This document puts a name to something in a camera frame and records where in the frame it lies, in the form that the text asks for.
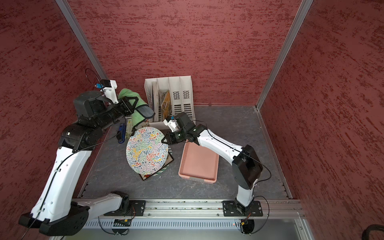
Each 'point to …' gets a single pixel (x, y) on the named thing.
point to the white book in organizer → (155, 99)
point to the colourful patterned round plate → (146, 152)
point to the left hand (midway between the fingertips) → (137, 102)
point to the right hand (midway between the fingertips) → (163, 143)
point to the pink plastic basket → (199, 163)
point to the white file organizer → (180, 88)
